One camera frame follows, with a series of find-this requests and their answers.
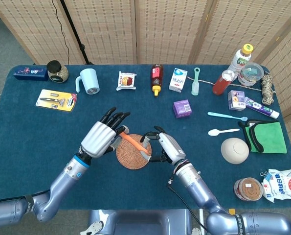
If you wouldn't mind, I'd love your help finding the round woven rattan coaster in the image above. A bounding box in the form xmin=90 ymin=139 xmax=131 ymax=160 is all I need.
xmin=115 ymin=134 xmax=153 ymax=170

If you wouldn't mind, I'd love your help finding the white plastic spoon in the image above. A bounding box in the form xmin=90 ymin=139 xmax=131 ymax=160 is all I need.
xmin=207 ymin=128 xmax=241 ymax=137

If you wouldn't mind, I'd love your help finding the glass jar black lid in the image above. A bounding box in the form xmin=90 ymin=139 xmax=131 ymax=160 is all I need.
xmin=46 ymin=60 xmax=69 ymax=84

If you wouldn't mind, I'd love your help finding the purple white toothpaste tube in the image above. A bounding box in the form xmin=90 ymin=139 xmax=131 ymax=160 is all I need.
xmin=244 ymin=96 xmax=280 ymax=119

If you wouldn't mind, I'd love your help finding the orange stretchy strip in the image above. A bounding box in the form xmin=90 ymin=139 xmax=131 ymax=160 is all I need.
xmin=119 ymin=132 xmax=150 ymax=155

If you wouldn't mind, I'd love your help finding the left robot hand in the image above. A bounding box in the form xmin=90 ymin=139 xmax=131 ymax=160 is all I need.
xmin=80 ymin=106 xmax=131 ymax=158

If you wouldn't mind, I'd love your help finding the mint green brush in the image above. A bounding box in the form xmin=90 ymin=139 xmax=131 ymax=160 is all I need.
xmin=191 ymin=67 xmax=201 ymax=96

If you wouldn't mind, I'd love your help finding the green cloth black trim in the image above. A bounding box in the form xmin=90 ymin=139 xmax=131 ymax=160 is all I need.
xmin=238 ymin=119 xmax=288 ymax=154

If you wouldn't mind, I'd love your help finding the brown sauce bottle yellow cap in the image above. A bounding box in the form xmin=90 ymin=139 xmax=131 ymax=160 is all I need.
xmin=151 ymin=64 xmax=164 ymax=97

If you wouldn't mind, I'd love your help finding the thin black hanging cable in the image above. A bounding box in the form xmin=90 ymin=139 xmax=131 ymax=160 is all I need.
xmin=51 ymin=0 xmax=70 ymax=65

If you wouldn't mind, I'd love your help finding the beige upturned bowl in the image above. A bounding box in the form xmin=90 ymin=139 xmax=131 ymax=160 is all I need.
xmin=221 ymin=137 xmax=250 ymax=165

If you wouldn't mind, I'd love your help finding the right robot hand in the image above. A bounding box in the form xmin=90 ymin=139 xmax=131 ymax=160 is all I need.
xmin=139 ymin=126 xmax=187 ymax=165

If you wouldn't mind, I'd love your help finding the bamboo folding screen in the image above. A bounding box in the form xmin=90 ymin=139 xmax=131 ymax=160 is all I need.
xmin=0 ymin=0 xmax=291 ymax=157

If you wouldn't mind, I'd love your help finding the plastic bottle yellow cap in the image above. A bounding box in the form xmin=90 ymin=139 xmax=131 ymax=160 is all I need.
xmin=227 ymin=44 xmax=254 ymax=74

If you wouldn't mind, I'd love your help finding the light blue plastic mug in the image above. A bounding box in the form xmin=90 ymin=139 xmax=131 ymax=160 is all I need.
xmin=75 ymin=68 xmax=101 ymax=95

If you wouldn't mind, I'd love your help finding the white sugar bag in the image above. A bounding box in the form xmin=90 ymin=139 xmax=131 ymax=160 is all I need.
xmin=261 ymin=167 xmax=291 ymax=203

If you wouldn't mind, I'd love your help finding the small purple box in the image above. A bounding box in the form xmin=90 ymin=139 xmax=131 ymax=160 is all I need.
xmin=173 ymin=99 xmax=193 ymax=119

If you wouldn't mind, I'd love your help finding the round container brown lid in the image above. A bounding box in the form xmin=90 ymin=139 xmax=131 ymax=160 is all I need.
xmin=234 ymin=177 xmax=264 ymax=202

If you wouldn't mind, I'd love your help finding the braided rope bundle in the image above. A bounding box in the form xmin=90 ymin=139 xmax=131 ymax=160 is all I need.
xmin=187 ymin=72 xmax=277 ymax=105

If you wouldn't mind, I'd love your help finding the dark blue rectangular box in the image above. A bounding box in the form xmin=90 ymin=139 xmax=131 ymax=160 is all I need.
xmin=13 ymin=66 xmax=49 ymax=82

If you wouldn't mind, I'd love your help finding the black tripod stand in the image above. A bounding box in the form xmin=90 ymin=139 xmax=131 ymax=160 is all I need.
xmin=59 ymin=0 xmax=94 ymax=65

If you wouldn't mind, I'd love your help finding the purple white plum box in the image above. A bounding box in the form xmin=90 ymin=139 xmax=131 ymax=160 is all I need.
xmin=227 ymin=90 xmax=246 ymax=111

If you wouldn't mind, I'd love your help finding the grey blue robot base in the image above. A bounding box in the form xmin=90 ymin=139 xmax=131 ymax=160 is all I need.
xmin=80 ymin=209 xmax=208 ymax=235

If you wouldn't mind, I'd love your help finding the white blue carton box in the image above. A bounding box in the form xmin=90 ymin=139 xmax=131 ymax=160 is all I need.
xmin=168 ymin=68 xmax=188 ymax=93

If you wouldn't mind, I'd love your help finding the clear plastic tub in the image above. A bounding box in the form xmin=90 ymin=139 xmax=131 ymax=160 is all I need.
xmin=237 ymin=62 xmax=265 ymax=87

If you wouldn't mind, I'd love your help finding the light blue toothbrush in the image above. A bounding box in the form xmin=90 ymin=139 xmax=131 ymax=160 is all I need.
xmin=207 ymin=112 xmax=248 ymax=122

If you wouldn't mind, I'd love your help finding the red drink can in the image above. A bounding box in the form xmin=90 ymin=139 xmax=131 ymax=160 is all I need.
xmin=212 ymin=70 xmax=235 ymax=95

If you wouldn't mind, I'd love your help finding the white table leg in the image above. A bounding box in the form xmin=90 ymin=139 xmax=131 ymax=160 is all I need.
xmin=199 ymin=209 xmax=206 ymax=235

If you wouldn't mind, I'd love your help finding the blue felt table cover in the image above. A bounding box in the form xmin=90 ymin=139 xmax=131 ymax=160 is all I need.
xmin=0 ymin=64 xmax=291 ymax=211

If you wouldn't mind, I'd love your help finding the razor in yellow blister pack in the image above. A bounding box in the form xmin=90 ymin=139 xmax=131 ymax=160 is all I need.
xmin=35 ymin=89 xmax=78 ymax=113

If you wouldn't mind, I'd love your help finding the white red snack packet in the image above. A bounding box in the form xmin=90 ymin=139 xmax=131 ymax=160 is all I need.
xmin=115 ymin=70 xmax=137 ymax=92

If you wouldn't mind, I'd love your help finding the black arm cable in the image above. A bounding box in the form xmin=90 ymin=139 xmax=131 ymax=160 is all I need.
xmin=166 ymin=180 xmax=209 ymax=232

